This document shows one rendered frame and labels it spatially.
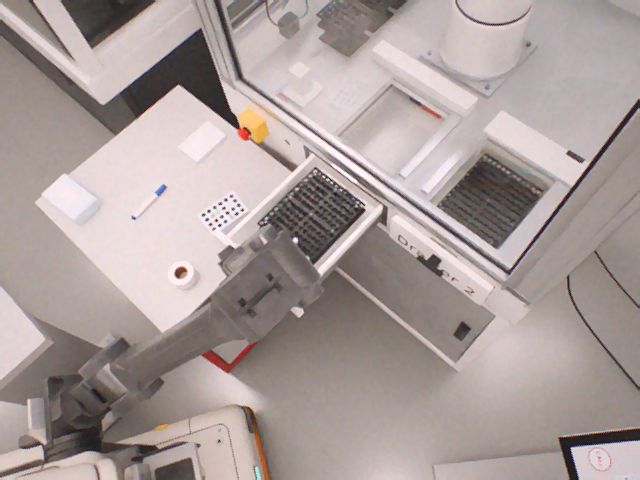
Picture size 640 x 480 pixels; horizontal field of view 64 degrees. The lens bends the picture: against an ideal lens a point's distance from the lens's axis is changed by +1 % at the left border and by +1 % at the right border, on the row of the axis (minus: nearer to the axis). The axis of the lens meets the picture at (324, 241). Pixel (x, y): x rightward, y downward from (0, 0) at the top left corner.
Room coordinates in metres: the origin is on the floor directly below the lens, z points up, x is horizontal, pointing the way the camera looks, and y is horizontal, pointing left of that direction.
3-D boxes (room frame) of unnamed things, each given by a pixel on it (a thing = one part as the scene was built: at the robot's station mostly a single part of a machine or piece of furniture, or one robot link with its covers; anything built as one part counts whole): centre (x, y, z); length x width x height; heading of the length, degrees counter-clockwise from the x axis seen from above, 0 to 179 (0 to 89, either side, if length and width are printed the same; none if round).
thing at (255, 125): (0.93, 0.15, 0.88); 0.07 x 0.05 x 0.07; 39
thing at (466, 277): (0.44, -0.27, 0.87); 0.29 x 0.02 x 0.11; 39
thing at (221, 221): (0.71, 0.27, 0.78); 0.12 x 0.08 x 0.04; 119
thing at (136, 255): (0.81, 0.42, 0.38); 0.62 x 0.58 x 0.76; 39
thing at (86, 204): (0.84, 0.72, 0.78); 0.15 x 0.10 x 0.04; 44
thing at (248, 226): (0.61, 0.02, 0.86); 0.40 x 0.26 x 0.06; 129
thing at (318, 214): (0.60, 0.02, 0.87); 0.22 x 0.18 x 0.06; 129
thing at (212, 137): (0.98, 0.32, 0.77); 0.13 x 0.09 x 0.02; 129
